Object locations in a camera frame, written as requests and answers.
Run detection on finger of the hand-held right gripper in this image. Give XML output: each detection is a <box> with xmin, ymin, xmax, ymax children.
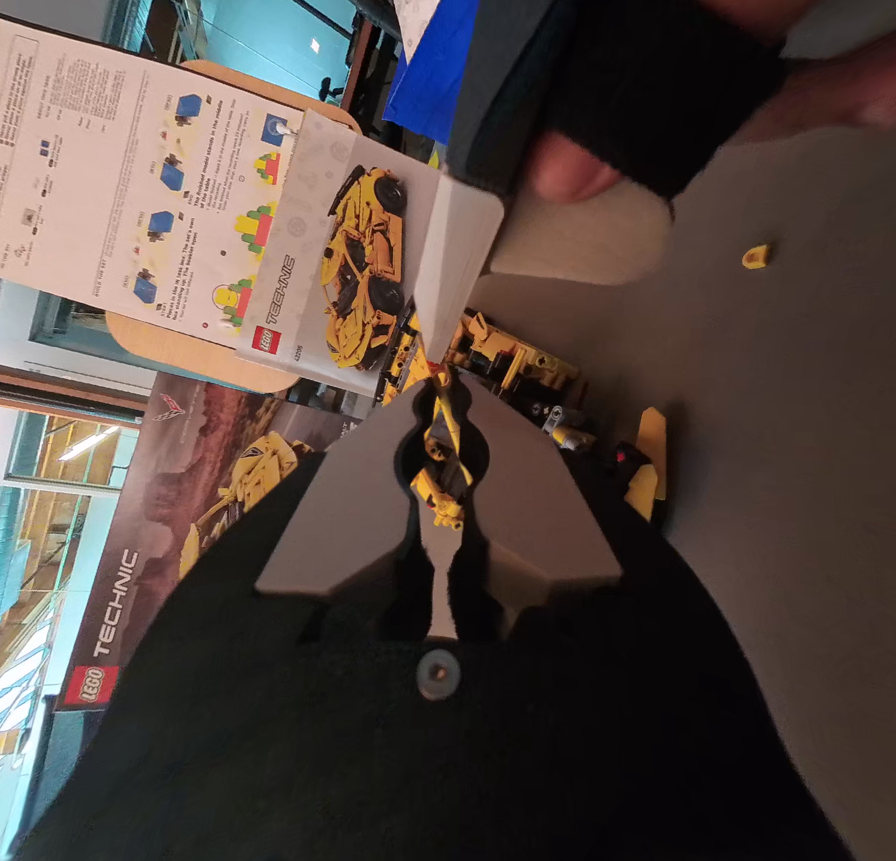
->
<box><xmin>412</xmin><ymin>174</ymin><xmax>506</xmax><ymax>363</ymax></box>

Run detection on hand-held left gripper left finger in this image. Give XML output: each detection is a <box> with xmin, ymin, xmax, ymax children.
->
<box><xmin>255</xmin><ymin>380</ymin><xmax>431</xmax><ymax>641</ymax></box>

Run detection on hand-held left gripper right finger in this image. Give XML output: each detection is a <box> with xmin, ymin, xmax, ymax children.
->
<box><xmin>450</xmin><ymin>373</ymin><xmax>624</xmax><ymax>641</ymax></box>

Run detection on yellow toy brick car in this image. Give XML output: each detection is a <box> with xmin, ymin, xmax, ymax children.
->
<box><xmin>378</xmin><ymin>307</ymin><xmax>669</xmax><ymax>530</ymax></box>

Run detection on grey desk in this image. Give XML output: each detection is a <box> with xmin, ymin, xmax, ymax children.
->
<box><xmin>458</xmin><ymin>0</ymin><xmax>896</xmax><ymax>861</ymax></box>

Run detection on person's right hand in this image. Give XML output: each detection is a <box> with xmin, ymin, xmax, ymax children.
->
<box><xmin>528</xmin><ymin>0</ymin><xmax>896</xmax><ymax>204</ymax></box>

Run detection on blue plastic bin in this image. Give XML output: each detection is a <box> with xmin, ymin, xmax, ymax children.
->
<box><xmin>381</xmin><ymin>0</ymin><xmax>491</xmax><ymax>146</ymax></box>

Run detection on white paper sheets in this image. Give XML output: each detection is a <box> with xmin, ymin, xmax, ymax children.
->
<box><xmin>385</xmin><ymin>0</ymin><xmax>457</xmax><ymax>62</ymax></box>

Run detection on instruction booklet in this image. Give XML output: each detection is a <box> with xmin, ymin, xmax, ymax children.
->
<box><xmin>237</xmin><ymin>107</ymin><xmax>506</xmax><ymax>398</ymax></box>

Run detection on toy car box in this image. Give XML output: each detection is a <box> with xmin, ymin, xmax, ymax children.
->
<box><xmin>52</xmin><ymin>371</ymin><xmax>366</xmax><ymax>718</ymax></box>

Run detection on printed instruction sheet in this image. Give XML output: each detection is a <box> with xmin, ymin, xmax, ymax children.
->
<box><xmin>0</xmin><ymin>18</ymin><xmax>310</xmax><ymax>353</ymax></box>

